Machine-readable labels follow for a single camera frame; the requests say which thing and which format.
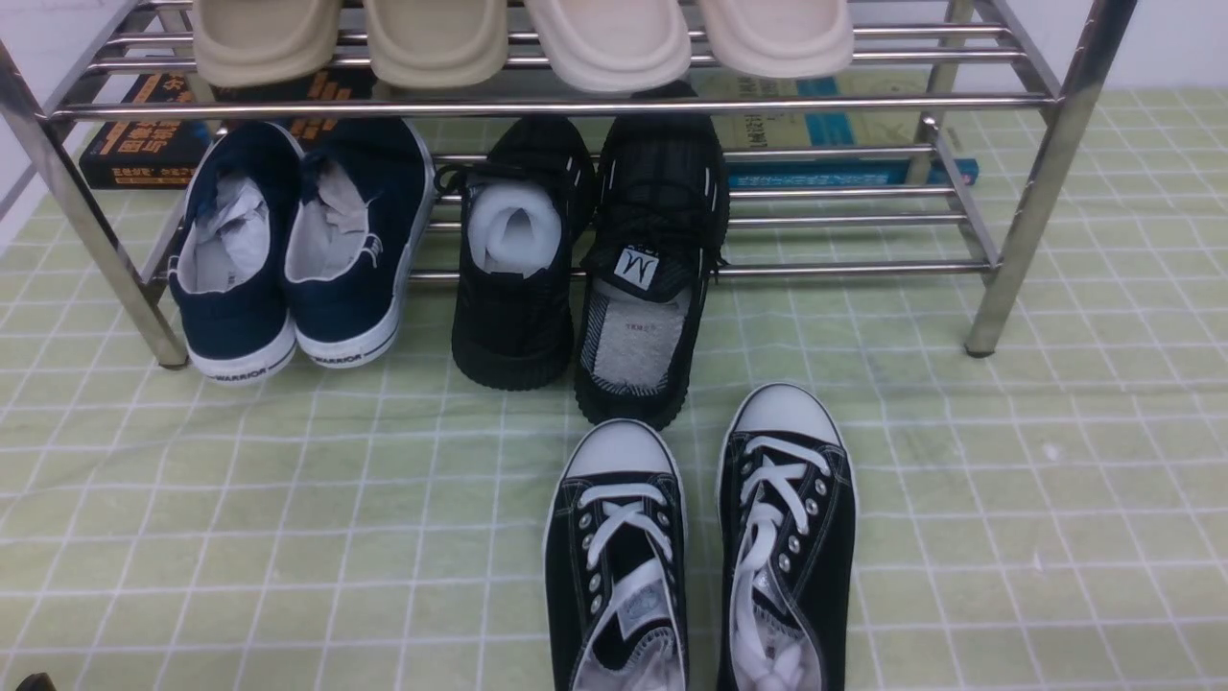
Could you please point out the navy canvas shoe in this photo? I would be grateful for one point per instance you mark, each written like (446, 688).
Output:
(367, 196)
(225, 271)

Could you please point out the steel shoe rack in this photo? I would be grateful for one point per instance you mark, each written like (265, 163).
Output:
(140, 67)

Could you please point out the black knit sneaker right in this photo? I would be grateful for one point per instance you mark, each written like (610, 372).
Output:
(664, 205)

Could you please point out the black knit sneaker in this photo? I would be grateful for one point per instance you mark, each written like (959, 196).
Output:
(664, 205)
(522, 211)

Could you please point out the black knit sneaker left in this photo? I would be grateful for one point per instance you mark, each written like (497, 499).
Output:
(522, 211)

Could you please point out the black white canvas sneaker left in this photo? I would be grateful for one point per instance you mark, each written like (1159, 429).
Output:
(614, 555)

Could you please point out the black white canvas sneaker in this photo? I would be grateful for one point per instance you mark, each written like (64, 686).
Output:
(614, 555)
(787, 509)

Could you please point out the black white canvas sneaker right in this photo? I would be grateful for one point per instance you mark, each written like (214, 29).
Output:
(787, 509)

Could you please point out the cream slipper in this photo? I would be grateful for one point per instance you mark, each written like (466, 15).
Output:
(780, 39)
(613, 46)

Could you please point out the beige blue book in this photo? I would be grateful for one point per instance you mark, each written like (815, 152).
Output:
(825, 125)

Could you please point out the cream slipper far right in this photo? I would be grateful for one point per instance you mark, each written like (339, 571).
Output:
(780, 39)

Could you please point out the beige slipper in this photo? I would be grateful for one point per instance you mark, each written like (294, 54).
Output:
(247, 43)
(436, 44)

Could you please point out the green checked tablecloth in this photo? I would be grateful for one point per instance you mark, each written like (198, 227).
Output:
(1050, 517)

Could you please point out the beige slipper far left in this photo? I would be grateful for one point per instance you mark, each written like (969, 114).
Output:
(247, 43)

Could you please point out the black orange book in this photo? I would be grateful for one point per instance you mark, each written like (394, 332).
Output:
(155, 155)

